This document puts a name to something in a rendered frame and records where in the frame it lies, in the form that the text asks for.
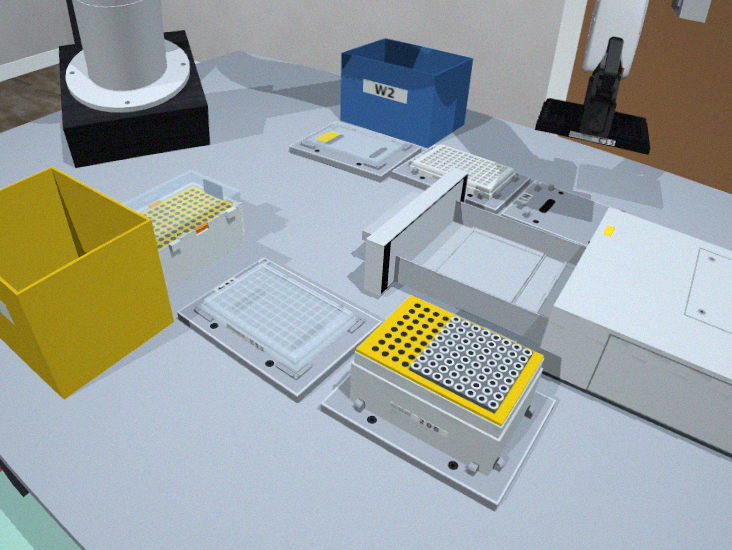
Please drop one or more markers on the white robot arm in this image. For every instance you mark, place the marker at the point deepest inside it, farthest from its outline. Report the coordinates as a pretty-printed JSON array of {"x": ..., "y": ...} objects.
[{"x": 130, "y": 67}]

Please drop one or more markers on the blue open-top bin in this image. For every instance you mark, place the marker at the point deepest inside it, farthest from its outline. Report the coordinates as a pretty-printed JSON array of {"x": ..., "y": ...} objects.
[{"x": 390, "y": 96}]

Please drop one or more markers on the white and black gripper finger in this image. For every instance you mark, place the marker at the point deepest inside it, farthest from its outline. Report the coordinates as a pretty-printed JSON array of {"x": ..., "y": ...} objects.
[
  {"x": 599, "y": 112},
  {"x": 590, "y": 85}
]

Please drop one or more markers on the yellow open-top bin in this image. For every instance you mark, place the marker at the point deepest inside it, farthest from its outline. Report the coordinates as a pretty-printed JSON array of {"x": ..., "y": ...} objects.
[{"x": 77, "y": 321}]

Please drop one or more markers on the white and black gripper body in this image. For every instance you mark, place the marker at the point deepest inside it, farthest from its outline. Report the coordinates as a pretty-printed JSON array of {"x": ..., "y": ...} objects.
[{"x": 614, "y": 18}]

